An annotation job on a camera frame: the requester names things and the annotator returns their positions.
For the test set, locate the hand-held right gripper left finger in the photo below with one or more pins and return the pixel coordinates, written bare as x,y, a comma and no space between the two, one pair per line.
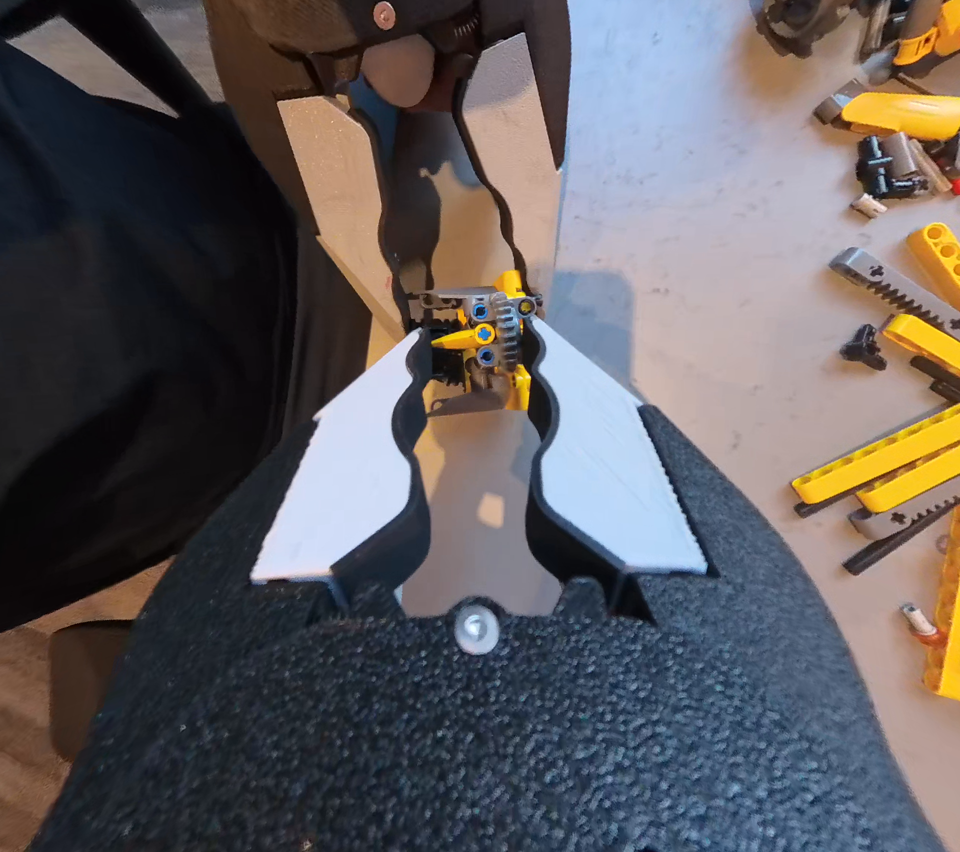
337,484

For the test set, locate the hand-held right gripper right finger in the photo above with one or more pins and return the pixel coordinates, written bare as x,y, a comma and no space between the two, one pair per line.
622,484

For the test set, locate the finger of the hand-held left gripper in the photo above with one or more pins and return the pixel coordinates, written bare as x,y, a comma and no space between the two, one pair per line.
517,139
337,177

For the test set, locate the yellow frame block assembly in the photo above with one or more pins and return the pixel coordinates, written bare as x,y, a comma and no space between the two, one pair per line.
514,391

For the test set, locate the light grey desk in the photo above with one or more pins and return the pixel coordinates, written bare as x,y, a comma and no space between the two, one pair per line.
675,192

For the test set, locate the person's black top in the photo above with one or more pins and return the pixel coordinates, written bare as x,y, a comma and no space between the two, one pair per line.
150,342

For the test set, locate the black office chair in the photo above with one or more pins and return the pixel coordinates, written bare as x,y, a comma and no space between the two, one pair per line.
142,34

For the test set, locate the pile of loose building pieces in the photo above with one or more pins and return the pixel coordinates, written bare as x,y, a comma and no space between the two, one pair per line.
885,454

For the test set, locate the small black connector piece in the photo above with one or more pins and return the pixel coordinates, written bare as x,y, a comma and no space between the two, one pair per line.
862,346

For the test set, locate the grey toothed rack piece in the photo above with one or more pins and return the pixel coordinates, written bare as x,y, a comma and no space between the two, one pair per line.
885,282

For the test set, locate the yellow curved panel piece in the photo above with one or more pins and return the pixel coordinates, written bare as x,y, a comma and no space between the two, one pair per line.
900,113

